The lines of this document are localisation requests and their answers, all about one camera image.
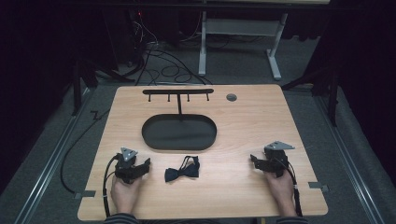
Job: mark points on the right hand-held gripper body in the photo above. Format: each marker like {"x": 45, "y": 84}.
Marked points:
{"x": 275, "y": 161}

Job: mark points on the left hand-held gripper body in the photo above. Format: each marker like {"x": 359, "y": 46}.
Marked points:
{"x": 126, "y": 168}

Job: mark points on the black bow tie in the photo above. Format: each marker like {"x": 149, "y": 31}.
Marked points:
{"x": 182, "y": 171}

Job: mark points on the black rack with oval tray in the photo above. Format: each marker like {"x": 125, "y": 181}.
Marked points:
{"x": 179, "y": 132}

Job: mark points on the person's left hand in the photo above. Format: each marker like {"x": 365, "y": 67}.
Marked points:
{"x": 124, "y": 194}

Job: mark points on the person's right hand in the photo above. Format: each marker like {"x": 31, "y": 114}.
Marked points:
{"x": 281, "y": 189}

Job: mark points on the grey round table grommet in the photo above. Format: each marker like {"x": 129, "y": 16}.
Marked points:
{"x": 231, "y": 97}

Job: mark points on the black metal stand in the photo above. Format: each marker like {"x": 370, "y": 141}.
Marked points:
{"x": 333, "y": 93}
{"x": 77, "y": 90}

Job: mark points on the grey metal table bracket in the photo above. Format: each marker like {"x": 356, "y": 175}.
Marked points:
{"x": 84, "y": 194}
{"x": 317, "y": 186}

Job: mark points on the grey metal floor rail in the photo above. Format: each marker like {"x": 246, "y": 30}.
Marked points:
{"x": 348, "y": 161}
{"x": 53, "y": 155}

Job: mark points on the white metal desk frame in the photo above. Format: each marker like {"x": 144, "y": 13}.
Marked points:
{"x": 239, "y": 27}

